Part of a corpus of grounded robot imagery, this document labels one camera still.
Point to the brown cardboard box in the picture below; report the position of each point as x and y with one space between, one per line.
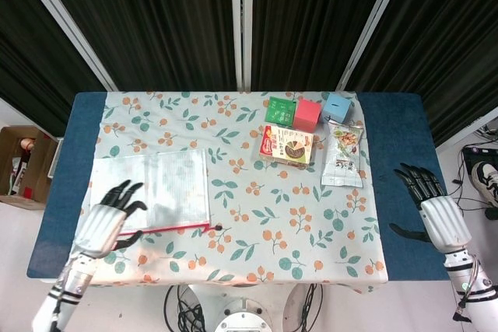
35 168

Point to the black slatted partition panel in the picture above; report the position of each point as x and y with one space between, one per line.
311 17
155 17
447 44
35 67

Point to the clear zip bag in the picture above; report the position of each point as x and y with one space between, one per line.
175 184

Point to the light blue cube box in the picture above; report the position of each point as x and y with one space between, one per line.
336 108

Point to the black white sneaker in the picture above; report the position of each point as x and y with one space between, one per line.
486 180

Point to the white partition frame post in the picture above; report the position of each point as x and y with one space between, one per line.
66 25
373 25
241 25

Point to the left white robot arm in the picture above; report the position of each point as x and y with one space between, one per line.
72 281

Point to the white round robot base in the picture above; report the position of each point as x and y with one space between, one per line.
243 320

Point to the green tea packet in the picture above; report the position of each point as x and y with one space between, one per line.
278 110

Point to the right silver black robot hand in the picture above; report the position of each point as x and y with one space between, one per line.
443 219

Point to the white snack pouch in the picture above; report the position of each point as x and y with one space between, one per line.
344 153

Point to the black flat floor device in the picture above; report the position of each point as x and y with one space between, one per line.
476 155

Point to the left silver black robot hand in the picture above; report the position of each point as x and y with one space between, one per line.
99 227

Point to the floral patterned tablecloth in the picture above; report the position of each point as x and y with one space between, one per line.
264 231

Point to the biscuit box with pie picture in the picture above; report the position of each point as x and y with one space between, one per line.
286 147

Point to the red cube box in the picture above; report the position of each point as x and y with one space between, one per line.
305 114

